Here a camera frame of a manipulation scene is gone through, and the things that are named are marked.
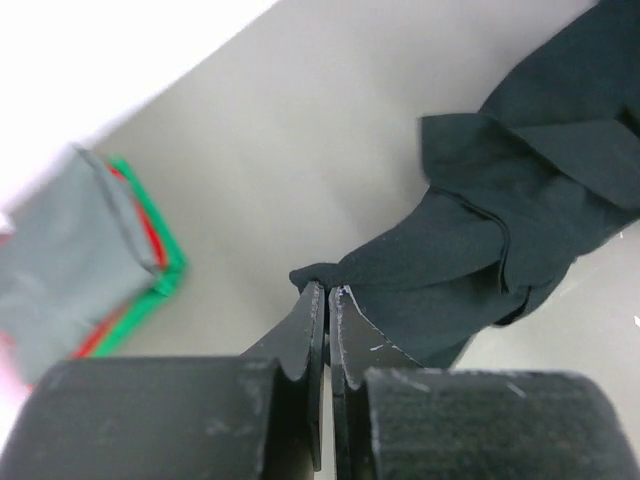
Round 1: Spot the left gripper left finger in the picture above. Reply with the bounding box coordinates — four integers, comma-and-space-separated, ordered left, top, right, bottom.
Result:
243, 282, 326, 473

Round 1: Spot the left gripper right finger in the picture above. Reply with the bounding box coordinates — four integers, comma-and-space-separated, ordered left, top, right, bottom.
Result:
327, 286, 420, 480

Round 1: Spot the black t shirt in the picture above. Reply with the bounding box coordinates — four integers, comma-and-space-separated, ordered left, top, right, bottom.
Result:
290, 1, 639, 368

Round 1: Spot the folded green t shirt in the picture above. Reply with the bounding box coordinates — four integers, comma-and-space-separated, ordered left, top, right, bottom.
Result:
99, 157, 188, 357

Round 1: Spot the folded red t shirt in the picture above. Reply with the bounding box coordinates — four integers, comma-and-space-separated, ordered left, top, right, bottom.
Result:
71, 165, 169, 358

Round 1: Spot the folded grey t shirt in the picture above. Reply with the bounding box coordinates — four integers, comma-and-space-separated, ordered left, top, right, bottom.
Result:
1, 148, 160, 384

